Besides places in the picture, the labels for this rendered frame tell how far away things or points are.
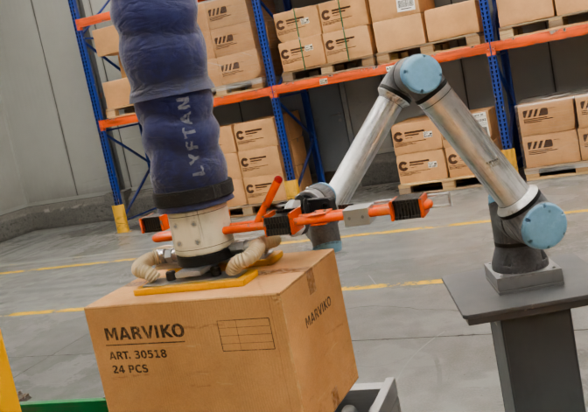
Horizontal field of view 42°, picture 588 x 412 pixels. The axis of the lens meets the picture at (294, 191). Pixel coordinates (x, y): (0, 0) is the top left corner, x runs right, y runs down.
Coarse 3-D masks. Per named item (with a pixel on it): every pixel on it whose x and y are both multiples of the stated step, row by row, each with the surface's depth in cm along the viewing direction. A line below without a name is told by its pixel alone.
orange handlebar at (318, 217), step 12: (384, 204) 199; (432, 204) 192; (300, 216) 207; (312, 216) 202; (324, 216) 201; (336, 216) 199; (372, 216) 196; (228, 228) 211; (240, 228) 210; (252, 228) 208; (156, 240) 220; (168, 240) 218
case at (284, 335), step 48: (240, 288) 199; (288, 288) 192; (336, 288) 221; (96, 336) 212; (144, 336) 205; (192, 336) 199; (240, 336) 194; (288, 336) 189; (336, 336) 216; (144, 384) 209; (192, 384) 203; (240, 384) 197; (288, 384) 191; (336, 384) 212
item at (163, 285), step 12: (168, 276) 211; (192, 276) 211; (204, 276) 209; (216, 276) 206; (228, 276) 203; (240, 276) 203; (252, 276) 205; (144, 288) 211; (156, 288) 209; (168, 288) 208; (180, 288) 206; (192, 288) 205; (204, 288) 204; (216, 288) 203
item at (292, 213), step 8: (296, 208) 207; (264, 216) 206; (272, 216) 209; (280, 216) 203; (288, 216) 203; (296, 216) 206; (264, 224) 205; (272, 224) 205; (280, 224) 204; (288, 224) 203; (264, 232) 206; (272, 232) 204; (280, 232) 204; (288, 232) 203; (296, 232) 205
